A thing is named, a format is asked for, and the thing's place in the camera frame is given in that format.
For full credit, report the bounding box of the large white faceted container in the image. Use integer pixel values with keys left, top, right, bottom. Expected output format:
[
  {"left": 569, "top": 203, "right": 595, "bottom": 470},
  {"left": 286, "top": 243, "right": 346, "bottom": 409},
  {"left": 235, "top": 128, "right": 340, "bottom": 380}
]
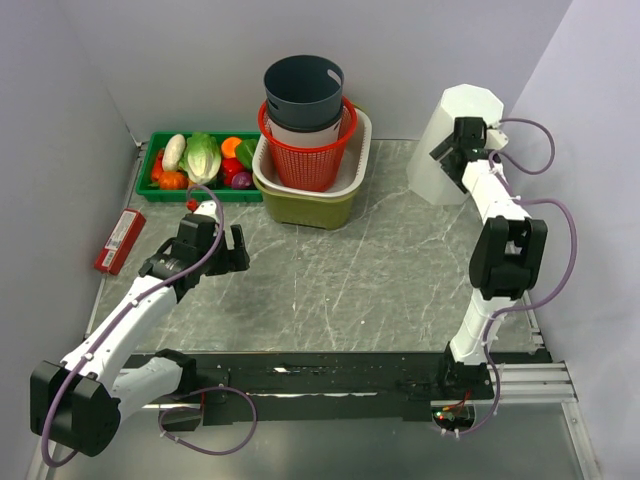
[{"left": 407, "top": 84, "right": 506, "bottom": 205}]

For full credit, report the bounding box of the olive green rectangular basket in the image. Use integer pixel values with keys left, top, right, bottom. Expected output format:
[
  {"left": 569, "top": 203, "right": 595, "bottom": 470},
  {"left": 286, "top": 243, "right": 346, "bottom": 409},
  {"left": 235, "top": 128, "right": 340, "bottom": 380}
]
[{"left": 253, "top": 176, "right": 358, "bottom": 231}]

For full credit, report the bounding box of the white perforated rectangular basket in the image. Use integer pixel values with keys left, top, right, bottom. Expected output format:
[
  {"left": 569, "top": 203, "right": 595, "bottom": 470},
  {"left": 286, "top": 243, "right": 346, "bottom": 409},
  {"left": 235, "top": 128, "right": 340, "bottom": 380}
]
[{"left": 252, "top": 108, "right": 372, "bottom": 198}]

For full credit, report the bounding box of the red mesh basket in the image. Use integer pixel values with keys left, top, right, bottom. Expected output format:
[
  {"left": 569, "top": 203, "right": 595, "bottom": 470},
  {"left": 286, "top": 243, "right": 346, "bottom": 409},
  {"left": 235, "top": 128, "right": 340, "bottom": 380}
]
[{"left": 258, "top": 96, "right": 358, "bottom": 192}]

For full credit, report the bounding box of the white round bucket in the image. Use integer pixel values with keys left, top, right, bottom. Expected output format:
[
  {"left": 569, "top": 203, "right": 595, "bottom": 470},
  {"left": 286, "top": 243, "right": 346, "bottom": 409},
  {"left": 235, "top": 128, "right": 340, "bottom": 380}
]
[{"left": 264, "top": 103, "right": 349, "bottom": 148}]

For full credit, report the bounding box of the dark grey round bucket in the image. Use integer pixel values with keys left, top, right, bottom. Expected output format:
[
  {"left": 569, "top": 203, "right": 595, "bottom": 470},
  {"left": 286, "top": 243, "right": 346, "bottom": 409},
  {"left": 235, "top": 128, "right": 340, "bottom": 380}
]
[{"left": 263, "top": 55, "right": 344, "bottom": 132}]

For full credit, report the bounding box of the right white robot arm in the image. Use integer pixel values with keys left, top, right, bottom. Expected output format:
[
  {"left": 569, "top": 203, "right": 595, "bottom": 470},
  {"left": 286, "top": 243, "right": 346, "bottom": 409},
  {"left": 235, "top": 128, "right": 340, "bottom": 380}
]
[{"left": 431, "top": 117, "right": 548, "bottom": 399}]

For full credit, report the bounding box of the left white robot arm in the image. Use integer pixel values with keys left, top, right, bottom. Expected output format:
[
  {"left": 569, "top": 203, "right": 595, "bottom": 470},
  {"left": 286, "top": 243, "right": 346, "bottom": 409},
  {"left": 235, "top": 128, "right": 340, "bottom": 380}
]
[{"left": 30, "top": 213, "right": 250, "bottom": 459}]

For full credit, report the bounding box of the orange toy pumpkin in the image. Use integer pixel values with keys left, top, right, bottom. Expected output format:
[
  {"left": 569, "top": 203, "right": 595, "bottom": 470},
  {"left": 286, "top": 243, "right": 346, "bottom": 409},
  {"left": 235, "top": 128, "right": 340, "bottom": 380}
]
[{"left": 157, "top": 171, "right": 189, "bottom": 190}]

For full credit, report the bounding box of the red toy tomato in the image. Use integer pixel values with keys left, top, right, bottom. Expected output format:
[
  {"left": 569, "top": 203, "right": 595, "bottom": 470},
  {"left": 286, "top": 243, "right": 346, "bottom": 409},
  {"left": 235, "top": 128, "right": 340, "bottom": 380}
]
[{"left": 220, "top": 157, "right": 245, "bottom": 186}]

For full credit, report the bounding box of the toy napa cabbage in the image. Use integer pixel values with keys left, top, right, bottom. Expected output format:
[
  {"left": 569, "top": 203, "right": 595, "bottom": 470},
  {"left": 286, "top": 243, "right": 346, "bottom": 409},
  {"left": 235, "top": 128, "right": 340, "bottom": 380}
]
[{"left": 179, "top": 132, "right": 222, "bottom": 185}]

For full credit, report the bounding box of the red rectangular box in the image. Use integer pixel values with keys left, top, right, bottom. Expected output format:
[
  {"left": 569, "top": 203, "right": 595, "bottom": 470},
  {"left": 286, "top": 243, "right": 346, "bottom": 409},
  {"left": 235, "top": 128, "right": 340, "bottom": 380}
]
[{"left": 94, "top": 208, "right": 146, "bottom": 275}]

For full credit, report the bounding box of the red toy chili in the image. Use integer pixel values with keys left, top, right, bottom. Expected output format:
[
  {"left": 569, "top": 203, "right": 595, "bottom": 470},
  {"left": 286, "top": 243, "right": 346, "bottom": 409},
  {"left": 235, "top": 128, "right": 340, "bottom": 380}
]
[{"left": 150, "top": 148, "right": 164, "bottom": 184}]

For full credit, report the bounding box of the white toy radish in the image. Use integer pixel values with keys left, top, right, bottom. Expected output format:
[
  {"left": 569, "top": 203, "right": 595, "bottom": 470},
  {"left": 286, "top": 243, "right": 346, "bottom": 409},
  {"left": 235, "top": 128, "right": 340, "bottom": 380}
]
[{"left": 162, "top": 134, "right": 186, "bottom": 171}]

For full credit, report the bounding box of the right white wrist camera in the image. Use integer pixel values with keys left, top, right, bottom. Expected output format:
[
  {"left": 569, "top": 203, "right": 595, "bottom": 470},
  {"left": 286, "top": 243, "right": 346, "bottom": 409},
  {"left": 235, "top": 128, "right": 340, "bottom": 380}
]
[{"left": 485, "top": 127, "right": 509, "bottom": 151}]

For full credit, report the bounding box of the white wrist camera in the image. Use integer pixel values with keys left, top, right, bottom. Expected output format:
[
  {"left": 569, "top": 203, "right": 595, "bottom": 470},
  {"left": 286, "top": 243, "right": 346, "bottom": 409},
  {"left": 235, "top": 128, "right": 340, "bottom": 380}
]
[
  {"left": 186, "top": 198, "right": 220, "bottom": 223},
  {"left": 485, "top": 127, "right": 509, "bottom": 151}
]

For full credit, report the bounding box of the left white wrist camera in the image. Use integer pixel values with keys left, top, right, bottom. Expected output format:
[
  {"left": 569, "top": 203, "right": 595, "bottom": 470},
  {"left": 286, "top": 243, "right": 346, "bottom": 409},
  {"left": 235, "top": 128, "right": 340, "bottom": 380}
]
[{"left": 186, "top": 198, "right": 220, "bottom": 223}]

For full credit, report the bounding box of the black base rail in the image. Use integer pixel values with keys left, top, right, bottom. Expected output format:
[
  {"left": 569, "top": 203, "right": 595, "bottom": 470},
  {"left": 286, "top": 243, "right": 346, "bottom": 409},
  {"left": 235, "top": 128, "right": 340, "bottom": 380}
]
[{"left": 99, "top": 350, "right": 551, "bottom": 434}]

